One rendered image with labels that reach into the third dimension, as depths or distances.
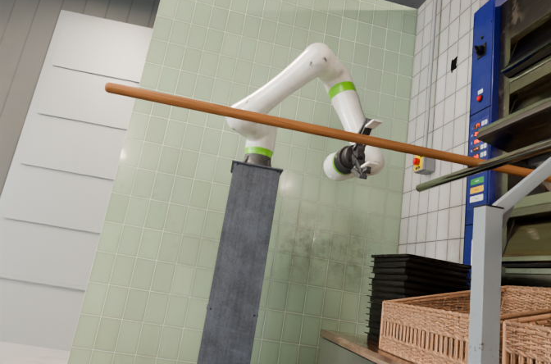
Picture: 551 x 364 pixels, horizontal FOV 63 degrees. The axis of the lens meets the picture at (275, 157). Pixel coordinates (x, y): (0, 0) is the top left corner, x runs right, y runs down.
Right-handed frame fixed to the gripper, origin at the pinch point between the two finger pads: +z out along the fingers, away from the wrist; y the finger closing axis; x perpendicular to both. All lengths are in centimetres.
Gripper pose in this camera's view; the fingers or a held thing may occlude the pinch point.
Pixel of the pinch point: (374, 142)
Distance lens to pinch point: 141.4
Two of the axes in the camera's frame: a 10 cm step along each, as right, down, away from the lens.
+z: 1.9, -2.3, -9.5
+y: -1.6, 9.5, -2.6
